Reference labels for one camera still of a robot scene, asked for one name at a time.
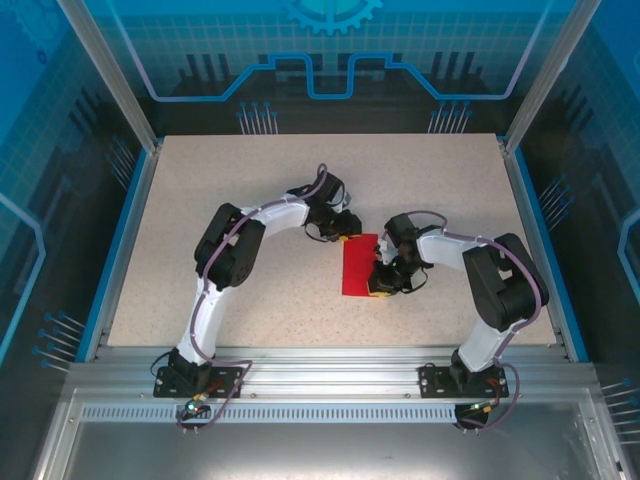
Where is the slotted grey cable duct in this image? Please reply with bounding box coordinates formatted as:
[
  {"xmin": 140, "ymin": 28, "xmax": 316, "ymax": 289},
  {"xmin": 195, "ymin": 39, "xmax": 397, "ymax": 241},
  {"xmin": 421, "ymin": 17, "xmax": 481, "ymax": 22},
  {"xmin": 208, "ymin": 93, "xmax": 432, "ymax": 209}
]
[{"xmin": 78, "ymin": 404, "xmax": 469, "ymax": 426}]

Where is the aluminium table side rail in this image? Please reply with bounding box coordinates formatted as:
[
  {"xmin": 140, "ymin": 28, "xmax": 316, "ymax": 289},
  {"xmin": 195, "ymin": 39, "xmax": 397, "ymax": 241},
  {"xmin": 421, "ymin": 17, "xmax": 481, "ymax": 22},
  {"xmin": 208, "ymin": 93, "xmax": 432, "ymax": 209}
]
[
  {"xmin": 501, "ymin": 139, "xmax": 574, "ymax": 361},
  {"xmin": 92, "ymin": 142, "xmax": 165, "ymax": 361}
]

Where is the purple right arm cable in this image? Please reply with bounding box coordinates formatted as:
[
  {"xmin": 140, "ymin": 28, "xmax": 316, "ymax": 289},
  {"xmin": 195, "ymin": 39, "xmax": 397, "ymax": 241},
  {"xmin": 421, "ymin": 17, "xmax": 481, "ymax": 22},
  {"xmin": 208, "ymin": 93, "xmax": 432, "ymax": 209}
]
[{"xmin": 382, "ymin": 209, "xmax": 551, "ymax": 435}]

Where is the steel sheet panel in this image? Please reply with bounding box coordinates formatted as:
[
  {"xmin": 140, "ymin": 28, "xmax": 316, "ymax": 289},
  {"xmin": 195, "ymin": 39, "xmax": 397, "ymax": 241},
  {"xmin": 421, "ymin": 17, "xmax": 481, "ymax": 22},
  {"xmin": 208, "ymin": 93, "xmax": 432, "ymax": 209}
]
[{"xmin": 29, "ymin": 387, "xmax": 629, "ymax": 480}]

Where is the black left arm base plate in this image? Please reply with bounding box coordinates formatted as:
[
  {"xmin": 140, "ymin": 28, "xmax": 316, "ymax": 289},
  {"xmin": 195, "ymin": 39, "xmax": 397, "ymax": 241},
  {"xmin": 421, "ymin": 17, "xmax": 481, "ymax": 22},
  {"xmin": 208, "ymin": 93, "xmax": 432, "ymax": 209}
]
[{"xmin": 152, "ymin": 364, "xmax": 247, "ymax": 400}]

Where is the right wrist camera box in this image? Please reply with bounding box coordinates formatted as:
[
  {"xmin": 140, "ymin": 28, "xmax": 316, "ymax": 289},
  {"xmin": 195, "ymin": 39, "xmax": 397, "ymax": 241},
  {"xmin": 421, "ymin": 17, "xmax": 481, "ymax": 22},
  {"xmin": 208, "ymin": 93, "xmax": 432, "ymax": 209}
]
[{"xmin": 373, "ymin": 237, "xmax": 399, "ymax": 266}]

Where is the aluminium frame post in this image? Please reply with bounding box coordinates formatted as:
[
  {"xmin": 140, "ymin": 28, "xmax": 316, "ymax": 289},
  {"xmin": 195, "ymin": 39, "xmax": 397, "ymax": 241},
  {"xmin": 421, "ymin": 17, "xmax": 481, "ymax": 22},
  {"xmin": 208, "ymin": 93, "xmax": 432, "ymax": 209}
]
[
  {"xmin": 55, "ymin": 0, "xmax": 165, "ymax": 155},
  {"xmin": 501, "ymin": 0, "xmax": 599, "ymax": 155}
]

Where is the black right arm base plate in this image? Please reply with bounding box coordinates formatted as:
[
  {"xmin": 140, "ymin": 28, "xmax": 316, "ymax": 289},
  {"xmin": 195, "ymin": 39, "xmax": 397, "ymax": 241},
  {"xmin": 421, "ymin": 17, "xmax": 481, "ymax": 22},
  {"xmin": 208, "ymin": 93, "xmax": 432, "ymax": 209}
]
[{"xmin": 417, "ymin": 363, "xmax": 512, "ymax": 400}]

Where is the wide aluminium mounting rail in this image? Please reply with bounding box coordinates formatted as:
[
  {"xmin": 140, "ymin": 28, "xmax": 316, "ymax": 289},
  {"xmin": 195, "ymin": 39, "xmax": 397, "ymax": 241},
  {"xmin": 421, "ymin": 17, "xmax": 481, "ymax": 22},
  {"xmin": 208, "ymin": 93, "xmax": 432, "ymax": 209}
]
[{"xmin": 63, "ymin": 343, "xmax": 600, "ymax": 404}]

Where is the cable connector with green light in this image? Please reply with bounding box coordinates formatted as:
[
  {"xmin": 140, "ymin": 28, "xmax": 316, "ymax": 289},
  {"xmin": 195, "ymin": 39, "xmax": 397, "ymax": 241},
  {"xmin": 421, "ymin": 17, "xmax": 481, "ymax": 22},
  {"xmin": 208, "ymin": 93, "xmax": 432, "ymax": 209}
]
[
  {"xmin": 178, "ymin": 392, "xmax": 214, "ymax": 420},
  {"xmin": 464, "ymin": 397, "xmax": 501, "ymax": 419}
]

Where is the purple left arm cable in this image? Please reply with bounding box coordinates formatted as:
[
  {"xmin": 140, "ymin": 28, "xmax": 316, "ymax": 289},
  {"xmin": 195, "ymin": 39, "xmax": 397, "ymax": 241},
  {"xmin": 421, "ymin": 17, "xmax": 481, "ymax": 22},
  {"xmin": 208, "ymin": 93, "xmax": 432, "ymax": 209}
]
[{"xmin": 175, "ymin": 163, "xmax": 254, "ymax": 435}]

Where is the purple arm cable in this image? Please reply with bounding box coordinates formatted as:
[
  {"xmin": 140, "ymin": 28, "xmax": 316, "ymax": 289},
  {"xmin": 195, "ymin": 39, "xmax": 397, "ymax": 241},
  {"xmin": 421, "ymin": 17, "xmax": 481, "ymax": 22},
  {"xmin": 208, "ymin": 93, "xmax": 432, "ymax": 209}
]
[
  {"xmin": 382, "ymin": 209, "xmax": 551, "ymax": 435},
  {"xmin": 175, "ymin": 163, "xmax": 254, "ymax": 435}
]

